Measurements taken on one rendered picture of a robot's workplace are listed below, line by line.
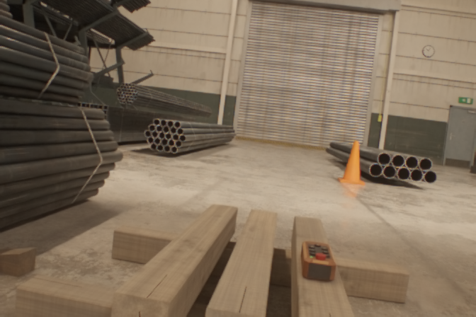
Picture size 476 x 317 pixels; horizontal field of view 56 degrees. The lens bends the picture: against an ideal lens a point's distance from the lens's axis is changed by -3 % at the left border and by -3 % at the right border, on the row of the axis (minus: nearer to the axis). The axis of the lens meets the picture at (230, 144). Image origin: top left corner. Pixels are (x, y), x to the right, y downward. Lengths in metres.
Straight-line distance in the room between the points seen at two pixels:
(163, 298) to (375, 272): 0.92
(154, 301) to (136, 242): 0.82
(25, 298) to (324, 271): 0.66
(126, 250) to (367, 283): 0.82
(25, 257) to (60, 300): 0.42
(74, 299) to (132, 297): 0.26
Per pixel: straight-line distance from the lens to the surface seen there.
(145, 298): 0.83
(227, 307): 0.83
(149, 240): 1.62
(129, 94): 5.90
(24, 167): 1.69
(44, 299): 1.11
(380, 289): 1.63
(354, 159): 5.57
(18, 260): 1.46
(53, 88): 2.21
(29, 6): 7.81
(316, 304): 0.91
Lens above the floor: 0.51
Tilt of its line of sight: 3 degrees down
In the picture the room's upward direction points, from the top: 7 degrees clockwise
